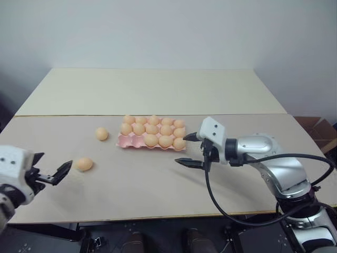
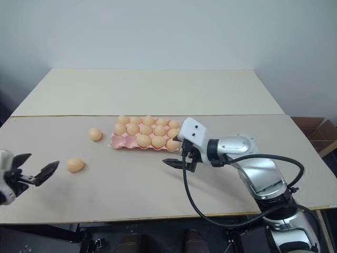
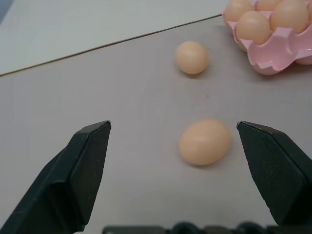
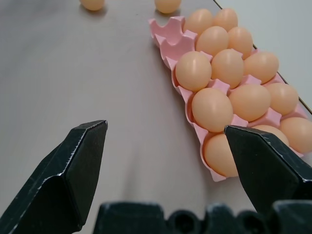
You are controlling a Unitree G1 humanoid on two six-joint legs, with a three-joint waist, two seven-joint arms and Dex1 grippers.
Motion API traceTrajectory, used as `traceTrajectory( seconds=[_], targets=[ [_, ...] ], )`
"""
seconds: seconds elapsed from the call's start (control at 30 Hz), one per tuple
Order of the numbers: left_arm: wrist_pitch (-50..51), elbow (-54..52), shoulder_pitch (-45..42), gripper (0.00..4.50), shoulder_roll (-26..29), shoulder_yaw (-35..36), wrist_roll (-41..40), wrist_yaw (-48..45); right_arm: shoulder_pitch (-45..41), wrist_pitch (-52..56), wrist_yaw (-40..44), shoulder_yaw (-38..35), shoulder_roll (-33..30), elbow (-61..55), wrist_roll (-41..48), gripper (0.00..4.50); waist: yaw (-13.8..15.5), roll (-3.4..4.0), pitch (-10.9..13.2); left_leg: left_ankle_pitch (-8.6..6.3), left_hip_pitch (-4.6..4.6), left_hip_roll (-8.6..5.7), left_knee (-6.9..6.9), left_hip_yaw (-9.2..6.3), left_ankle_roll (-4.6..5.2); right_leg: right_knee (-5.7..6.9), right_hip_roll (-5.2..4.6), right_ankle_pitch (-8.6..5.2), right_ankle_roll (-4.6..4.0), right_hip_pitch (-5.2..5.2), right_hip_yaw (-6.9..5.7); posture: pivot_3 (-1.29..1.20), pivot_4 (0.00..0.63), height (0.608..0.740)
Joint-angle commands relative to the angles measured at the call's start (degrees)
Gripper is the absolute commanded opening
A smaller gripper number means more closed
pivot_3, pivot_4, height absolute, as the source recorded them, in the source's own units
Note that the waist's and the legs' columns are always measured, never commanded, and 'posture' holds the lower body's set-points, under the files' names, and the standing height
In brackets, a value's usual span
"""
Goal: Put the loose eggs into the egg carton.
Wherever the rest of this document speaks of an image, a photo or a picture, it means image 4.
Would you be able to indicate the pink egg carton tray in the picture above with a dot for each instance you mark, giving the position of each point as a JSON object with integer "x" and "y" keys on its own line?
{"x": 175, "y": 41}

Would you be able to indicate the tan plastic egg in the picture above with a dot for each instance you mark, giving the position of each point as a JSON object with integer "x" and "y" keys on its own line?
{"x": 226, "y": 19}
{"x": 228, "y": 68}
{"x": 241, "y": 41}
{"x": 284, "y": 97}
{"x": 168, "y": 5}
{"x": 298, "y": 134}
{"x": 198, "y": 22}
{"x": 249, "y": 102}
{"x": 275, "y": 134}
{"x": 92, "y": 4}
{"x": 193, "y": 70}
{"x": 262, "y": 67}
{"x": 212, "y": 41}
{"x": 218, "y": 156}
{"x": 211, "y": 109}

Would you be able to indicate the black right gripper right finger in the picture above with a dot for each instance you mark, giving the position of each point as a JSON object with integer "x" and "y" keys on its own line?
{"x": 265, "y": 170}

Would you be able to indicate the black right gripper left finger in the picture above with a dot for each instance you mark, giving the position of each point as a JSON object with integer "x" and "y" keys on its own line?
{"x": 73, "y": 175}

